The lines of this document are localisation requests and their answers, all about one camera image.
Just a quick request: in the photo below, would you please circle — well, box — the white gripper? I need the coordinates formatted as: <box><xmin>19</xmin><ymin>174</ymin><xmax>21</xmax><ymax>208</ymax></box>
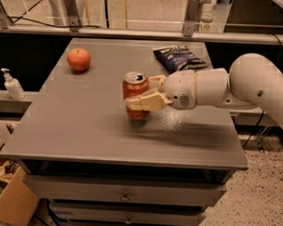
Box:
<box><xmin>124</xmin><ymin>70</ymin><xmax>196</xmax><ymax>112</ymax></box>

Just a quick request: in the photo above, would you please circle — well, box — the black cable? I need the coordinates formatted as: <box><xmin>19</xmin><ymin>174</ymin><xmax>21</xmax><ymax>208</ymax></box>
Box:
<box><xmin>7</xmin><ymin>15</ymin><xmax>102</xmax><ymax>30</ymax></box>

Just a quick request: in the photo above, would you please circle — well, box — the blue chip bag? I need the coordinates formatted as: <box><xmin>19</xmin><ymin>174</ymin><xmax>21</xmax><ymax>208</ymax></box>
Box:
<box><xmin>153</xmin><ymin>46</ymin><xmax>209</xmax><ymax>73</ymax></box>

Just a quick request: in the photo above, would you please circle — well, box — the red coke can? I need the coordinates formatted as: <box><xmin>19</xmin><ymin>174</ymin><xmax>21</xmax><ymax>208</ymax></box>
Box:
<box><xmin>122</xmin><ymin>72</ymin><xmax>149</xmax><ymax>120</ymax></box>

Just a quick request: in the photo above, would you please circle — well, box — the white pump soap bottle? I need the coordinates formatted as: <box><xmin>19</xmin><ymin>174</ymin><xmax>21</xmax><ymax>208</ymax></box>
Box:
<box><xmin>0</xmin><ymin>68</ymin><xmax>26</xmax><ymax>100</ymax></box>

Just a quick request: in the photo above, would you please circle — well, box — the top drawer knob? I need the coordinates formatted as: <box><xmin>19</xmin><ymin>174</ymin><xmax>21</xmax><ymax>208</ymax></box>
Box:
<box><xmin>121</xmin><ymin>193</ymin><xmax>130</xmax><ymax>203</ymax></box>

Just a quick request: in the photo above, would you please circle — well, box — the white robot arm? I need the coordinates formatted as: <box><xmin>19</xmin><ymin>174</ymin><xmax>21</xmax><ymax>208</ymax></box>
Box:
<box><xmin>124</xmin><ymin>53</ymin><xmax>283</xmax><ymax>129</ymax></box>

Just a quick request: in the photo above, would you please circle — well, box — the cardboard box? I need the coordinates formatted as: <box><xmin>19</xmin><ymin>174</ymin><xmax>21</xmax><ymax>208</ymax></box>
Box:
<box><xmin>0</xmin><ymin>122</ymin><xmax>43</xmax><ymax>226</ymax></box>

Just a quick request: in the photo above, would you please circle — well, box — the grey drawer cabinet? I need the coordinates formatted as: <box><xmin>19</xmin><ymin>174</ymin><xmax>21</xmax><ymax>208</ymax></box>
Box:
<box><xmin>1</xmin><ymin>38</ymin><xmax>248</xmax><ymax>226</ymax></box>

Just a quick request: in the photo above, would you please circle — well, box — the red apple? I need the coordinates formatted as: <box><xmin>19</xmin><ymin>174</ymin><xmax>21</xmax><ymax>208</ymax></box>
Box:
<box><xmin>67</xmin><ymin>47</ymin><xmax>91</xmax><ymax>72</ymax></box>

